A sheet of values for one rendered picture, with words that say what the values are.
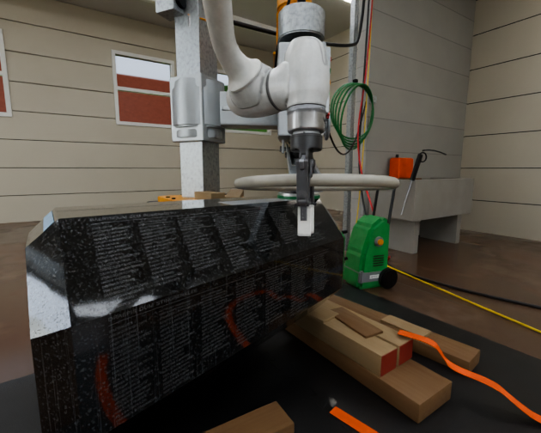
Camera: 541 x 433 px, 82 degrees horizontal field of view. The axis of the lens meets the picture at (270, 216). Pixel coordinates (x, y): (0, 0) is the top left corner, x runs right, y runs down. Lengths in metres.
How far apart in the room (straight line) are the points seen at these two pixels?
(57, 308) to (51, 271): 0.11
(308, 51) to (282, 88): 0.09
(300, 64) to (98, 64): 6.99
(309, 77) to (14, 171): 6.86
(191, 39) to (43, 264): 1.65
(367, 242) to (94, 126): 6.01
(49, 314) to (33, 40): 6.88
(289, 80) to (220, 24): 0.18
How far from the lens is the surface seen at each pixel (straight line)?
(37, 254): 1.11
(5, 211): 7.40
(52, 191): 7.31
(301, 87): 0.73
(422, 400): 1.50
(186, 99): 2.14
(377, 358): 1.53
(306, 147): 0.72
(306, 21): 1.63
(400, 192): 3.85
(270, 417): 1.26
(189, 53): 2.28
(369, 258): 2.65
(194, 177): 2.16
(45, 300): 1.03
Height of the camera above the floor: 0.97
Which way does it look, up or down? 9 degrees down
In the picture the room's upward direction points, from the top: straight up
